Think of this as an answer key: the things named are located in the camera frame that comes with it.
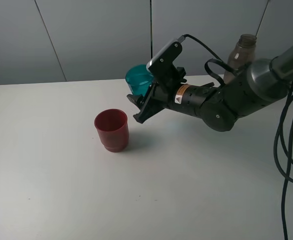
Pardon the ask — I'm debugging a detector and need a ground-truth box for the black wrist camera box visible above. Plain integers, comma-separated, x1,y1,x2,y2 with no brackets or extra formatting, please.
146,38,183,79

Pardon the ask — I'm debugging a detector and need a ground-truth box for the black camera cable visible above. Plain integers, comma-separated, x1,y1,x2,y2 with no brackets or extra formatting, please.
177,34,237,87

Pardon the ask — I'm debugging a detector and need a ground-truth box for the red plastic cup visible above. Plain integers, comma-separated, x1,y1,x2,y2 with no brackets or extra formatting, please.
94,108,130,153

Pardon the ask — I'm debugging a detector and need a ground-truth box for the teal transparent plastic cup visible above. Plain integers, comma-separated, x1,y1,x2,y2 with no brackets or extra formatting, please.
125,64,154,96

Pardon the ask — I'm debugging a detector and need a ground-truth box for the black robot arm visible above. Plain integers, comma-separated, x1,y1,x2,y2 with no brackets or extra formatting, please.
127,35,293,132

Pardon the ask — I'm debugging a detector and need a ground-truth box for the black cable bundle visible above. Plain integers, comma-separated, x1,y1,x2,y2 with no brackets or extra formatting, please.
273,79,293,240

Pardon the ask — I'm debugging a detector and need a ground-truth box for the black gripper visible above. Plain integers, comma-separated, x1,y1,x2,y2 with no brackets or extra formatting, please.
126,67,187,124

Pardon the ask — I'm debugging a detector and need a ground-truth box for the smoky transparent water bottle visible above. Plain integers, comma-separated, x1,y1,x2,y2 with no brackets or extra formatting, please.
227,34,257,74

